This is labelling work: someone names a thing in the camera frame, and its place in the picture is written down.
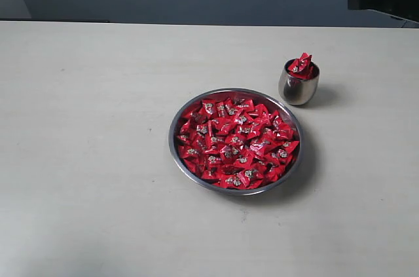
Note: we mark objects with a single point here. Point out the stainless steel cup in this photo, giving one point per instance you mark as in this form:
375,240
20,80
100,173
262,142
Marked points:
295,91

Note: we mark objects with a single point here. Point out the red candy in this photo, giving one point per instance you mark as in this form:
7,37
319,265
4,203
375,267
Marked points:
304,61
280,156
230,182
208,109
246,105
293,71

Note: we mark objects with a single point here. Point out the round steel plate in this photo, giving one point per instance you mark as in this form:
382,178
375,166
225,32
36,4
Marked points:
235,142

